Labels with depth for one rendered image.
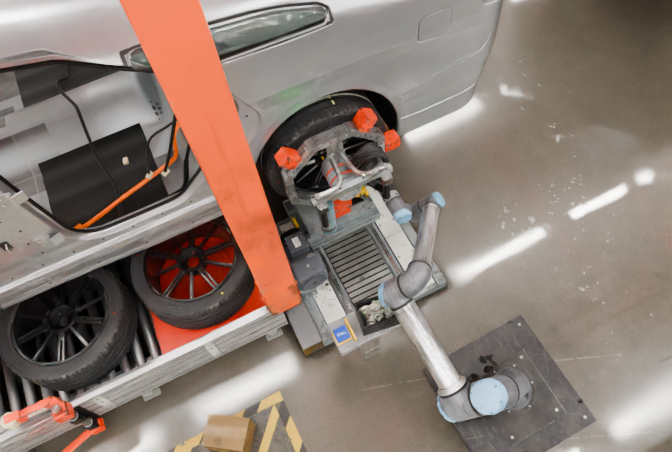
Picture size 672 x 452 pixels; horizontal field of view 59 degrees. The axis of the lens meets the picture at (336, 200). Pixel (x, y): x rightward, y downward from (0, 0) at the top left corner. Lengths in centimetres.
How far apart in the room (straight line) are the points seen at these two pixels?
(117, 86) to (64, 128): 36
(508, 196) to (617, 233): 68
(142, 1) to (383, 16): 134
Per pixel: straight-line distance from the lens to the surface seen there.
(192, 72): 155
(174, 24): 145
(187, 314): 316
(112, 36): 229
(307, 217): 357
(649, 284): 393
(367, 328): 293
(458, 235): 377
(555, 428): 319
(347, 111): 281
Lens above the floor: 334
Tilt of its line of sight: 60 degrees down
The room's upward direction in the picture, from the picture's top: 8 degrees counter-clockwise
